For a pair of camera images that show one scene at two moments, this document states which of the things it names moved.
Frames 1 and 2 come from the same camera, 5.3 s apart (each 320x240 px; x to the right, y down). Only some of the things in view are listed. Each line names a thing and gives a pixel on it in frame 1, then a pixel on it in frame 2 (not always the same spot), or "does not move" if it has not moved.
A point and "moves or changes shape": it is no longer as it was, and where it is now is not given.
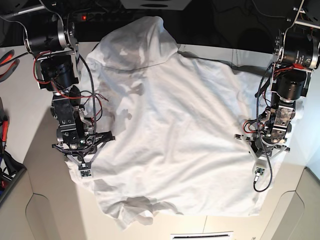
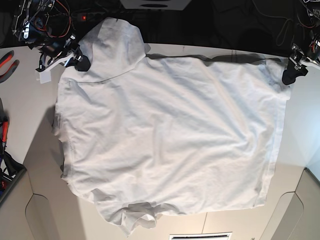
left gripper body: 84,155 to 59,54
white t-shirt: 174,117 moves or changes shape
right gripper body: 259,157 to 296,66
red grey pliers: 13,67 does not move
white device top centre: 156,5 does not move
